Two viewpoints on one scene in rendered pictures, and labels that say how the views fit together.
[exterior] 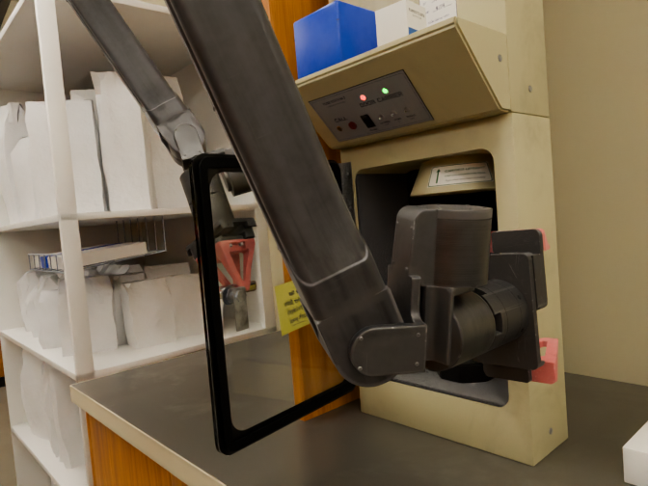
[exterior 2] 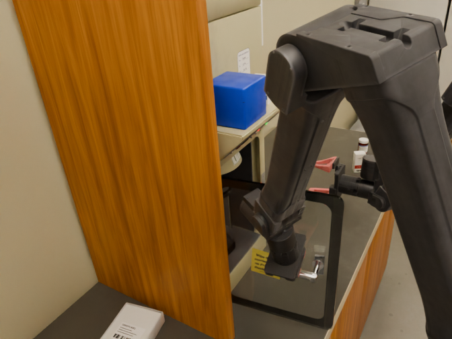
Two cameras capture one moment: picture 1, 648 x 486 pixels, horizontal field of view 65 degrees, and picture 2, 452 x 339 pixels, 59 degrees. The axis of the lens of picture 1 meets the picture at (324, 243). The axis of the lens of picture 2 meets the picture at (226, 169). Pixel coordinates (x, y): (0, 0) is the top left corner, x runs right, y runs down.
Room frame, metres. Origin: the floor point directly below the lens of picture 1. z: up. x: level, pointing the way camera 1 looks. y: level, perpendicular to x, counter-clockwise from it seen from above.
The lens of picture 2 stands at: (1.04, 0.75, 1.85)
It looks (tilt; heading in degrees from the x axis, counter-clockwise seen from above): 29 degrees down; 255
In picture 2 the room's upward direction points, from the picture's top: 4 degrees counter-clockwise
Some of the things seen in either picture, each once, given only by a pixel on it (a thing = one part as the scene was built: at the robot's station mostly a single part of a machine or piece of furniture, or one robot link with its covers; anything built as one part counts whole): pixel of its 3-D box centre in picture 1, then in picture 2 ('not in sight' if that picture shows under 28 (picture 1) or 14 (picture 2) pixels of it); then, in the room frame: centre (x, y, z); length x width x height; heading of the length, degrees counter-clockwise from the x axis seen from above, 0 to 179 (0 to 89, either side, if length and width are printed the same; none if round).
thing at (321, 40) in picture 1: (339, 47); (235, 99); (0.80, -0.05, 1.56); 0.10 x 0.10 x 0.09; 42
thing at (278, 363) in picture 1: (285, 289); (273, 255); (0.77, 0.06, 1.19); 0.30 x 0.01 x 0.40; 140
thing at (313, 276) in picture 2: not in sight; (300, 268); (0.73, 0.13, 1.20); 0.10 x 0.05 x 0.03; 140
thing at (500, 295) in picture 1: (488, 314); (347, 184); (0.44, -0.14, 1.20); 0.07 x 0.07 x 0.10; 42
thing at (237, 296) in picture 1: (238, 309); not in sight; (0.68, 0.12, 1.18); 0.02 x 0.02 x 0.06; 50
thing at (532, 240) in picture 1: (523, 265); (324, 169); (0.49, -0.19, 1.23); 0.09 x 0.07 x 0.07; 132
